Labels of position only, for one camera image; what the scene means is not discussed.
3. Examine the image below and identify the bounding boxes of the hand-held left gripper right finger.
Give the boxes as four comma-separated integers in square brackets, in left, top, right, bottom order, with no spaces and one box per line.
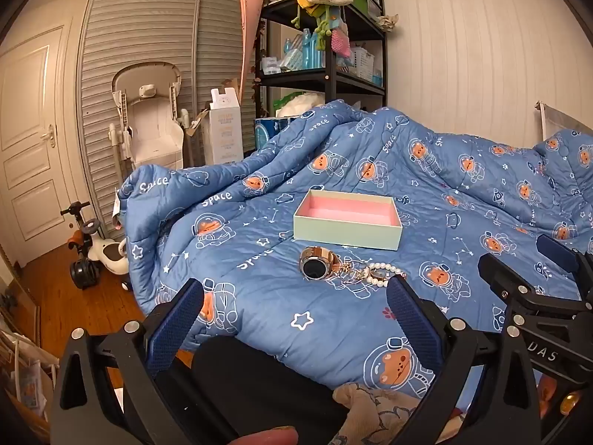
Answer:
[384,274,543,445]

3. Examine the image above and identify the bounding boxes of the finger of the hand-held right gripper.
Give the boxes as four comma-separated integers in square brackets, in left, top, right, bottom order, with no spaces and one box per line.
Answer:
[477,252,593,316]
[536,234,593,283]

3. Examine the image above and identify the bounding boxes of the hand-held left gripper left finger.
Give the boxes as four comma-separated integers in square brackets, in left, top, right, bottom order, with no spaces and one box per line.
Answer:
[50,278,260,445]

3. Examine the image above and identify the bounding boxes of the pearl bracelet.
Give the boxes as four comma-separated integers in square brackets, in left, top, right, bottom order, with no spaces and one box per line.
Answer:
[361,262,406,290]

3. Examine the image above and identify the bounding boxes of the rose gold wrist watch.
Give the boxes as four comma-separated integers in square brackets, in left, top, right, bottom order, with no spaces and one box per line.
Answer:
[299,245,341,281]

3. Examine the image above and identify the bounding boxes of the mint green box pink inside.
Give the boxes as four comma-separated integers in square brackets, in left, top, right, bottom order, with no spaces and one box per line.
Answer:
[293,189,403,252]

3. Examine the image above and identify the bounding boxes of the person's left hand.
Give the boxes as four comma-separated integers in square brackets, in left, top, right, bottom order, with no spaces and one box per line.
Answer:
[231,428,299,445]

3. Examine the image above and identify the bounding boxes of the beige printed cloth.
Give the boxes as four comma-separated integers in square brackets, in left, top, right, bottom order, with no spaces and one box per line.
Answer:
[332,382,464,445]

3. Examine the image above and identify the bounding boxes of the blue astronaut bear blanket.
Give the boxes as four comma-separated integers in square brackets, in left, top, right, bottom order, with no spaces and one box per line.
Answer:
[113,99,593,445]

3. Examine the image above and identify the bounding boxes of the person's leg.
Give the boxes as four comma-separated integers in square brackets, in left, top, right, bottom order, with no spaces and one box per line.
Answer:
[192,334,353,445]

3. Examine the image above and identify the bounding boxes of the white ride-on toy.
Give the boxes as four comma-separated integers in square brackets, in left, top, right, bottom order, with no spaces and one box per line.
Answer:
[60,201,130,290]

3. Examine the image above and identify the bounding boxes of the grey fabric rack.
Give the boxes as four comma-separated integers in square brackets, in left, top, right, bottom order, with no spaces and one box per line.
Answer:
[535,101,593,142]

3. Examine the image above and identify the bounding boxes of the pile of papers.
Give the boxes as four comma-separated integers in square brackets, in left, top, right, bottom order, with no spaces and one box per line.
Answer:
[0,324,59,432]

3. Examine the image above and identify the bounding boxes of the tall white carton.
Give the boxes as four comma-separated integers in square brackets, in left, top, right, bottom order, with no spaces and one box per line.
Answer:
[208,87,244,164]

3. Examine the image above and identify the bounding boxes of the white baby high chair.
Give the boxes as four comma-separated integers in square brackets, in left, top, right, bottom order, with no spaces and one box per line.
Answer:
[109,64,191,170]

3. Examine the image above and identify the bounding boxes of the blue tissue pack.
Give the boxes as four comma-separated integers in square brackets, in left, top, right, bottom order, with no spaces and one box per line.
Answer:
[254,117,297,153]

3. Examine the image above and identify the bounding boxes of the white panel door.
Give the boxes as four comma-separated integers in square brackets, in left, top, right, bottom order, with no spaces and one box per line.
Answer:
[0,19,89,265]

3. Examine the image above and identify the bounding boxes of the white plastic bag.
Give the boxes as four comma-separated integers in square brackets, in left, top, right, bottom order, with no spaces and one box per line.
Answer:
[275,93,327,119]

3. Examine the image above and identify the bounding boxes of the white plastic basket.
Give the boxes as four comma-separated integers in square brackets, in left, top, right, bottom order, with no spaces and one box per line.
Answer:
[349,46,375,79]

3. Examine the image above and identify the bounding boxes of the black metal shelf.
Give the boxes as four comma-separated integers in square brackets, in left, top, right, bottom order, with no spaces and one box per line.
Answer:
[254,0,387,119]

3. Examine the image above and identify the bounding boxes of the pink knitted pouch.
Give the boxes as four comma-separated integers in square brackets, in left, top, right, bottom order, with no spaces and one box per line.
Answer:
[330,23,353,56]

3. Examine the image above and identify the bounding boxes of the blue plastic bottle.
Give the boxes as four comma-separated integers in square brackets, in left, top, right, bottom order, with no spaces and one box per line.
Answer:
[302,29,325,69]

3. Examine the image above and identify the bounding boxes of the louvered wardrobe door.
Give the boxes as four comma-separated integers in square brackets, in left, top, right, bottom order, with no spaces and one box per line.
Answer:
[76,0,260,181]

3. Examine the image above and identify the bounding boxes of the green frog plush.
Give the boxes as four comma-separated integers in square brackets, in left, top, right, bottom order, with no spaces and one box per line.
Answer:
[291,2,346,38]

